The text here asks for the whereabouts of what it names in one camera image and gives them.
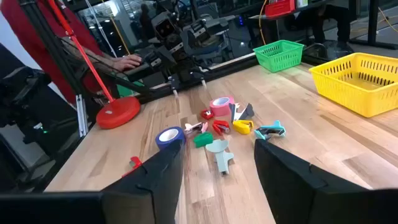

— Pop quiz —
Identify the yellow mini stapler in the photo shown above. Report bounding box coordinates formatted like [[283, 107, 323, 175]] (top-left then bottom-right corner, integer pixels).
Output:
[[232, 119, 254, 136]]

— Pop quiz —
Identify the person's forearm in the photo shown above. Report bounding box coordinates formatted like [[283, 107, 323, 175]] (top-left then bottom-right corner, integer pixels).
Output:
[[60, 37, 118, 71]]

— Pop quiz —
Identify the dark grey staple remover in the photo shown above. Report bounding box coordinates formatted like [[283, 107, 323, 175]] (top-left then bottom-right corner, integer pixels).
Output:
[[228, 102, 255, 123]]

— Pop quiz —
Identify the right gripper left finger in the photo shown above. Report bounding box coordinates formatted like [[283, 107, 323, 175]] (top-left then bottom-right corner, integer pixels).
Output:
[[101, 139, 187, 224]]

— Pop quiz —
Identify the dark blue tape roll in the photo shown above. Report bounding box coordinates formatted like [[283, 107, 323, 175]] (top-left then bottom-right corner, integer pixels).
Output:
[[155, 126, 187, 151]]

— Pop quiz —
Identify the red storage bin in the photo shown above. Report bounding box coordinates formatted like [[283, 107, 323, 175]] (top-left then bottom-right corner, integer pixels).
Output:
[[264, 0, 296, 18]]

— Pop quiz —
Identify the pink tape roll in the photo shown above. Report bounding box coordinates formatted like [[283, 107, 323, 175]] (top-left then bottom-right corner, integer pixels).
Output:
[[208, 95, 235, 118]]

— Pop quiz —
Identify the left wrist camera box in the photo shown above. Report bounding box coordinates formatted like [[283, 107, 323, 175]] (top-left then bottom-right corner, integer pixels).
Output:
[[151, 11, 177, 42]]

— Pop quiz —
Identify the person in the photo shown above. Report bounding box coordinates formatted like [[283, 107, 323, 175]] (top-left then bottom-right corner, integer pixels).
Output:
[[0, 0, 144, 105], [310, 0, 354, 52]]

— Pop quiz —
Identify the green plastic basket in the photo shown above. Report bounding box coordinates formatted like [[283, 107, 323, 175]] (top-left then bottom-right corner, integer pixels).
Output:
[[252, 39, 305, 73]]

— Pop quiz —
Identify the green mini stapler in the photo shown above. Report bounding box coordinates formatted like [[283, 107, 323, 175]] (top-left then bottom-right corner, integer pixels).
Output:
[[193, 132, 214, 149]]

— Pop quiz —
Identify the pale teal staple remover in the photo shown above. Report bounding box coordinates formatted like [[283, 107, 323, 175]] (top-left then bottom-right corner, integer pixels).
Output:
[[205, 139, 234, 175]]

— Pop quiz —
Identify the red desk lamp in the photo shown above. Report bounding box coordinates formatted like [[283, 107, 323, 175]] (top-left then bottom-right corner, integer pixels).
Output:
[[46, 0, 142, 130]]

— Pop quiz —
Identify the person's hand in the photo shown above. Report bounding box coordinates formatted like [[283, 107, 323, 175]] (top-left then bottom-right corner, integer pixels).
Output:
[[111, 53, 143, 72]]

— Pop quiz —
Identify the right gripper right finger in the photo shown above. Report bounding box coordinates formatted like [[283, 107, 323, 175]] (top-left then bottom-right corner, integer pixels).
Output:
[[254, 139, 374, 224]]

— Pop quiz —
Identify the yellow plastic basket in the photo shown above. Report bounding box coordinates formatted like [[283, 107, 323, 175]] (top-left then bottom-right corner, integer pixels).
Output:
[[308, 52, 398, 118]]

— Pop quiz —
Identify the black equipment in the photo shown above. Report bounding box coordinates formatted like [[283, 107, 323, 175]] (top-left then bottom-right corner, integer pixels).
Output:
[[0, 43, 91, 194]]

